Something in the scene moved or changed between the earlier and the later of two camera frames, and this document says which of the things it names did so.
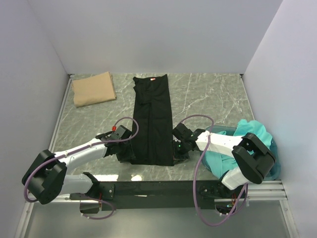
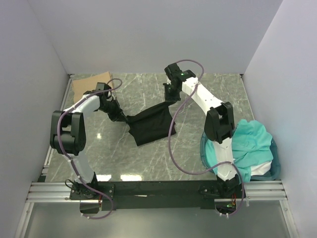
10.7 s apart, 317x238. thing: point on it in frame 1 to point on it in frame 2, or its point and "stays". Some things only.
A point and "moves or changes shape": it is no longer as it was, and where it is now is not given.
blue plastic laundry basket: (274, 151) stays
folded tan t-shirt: (98, 88) stays
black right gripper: (176, 155) to (167, 97)
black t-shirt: (151, 134) moves or changes shape
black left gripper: (129, 154) to (118, 114)
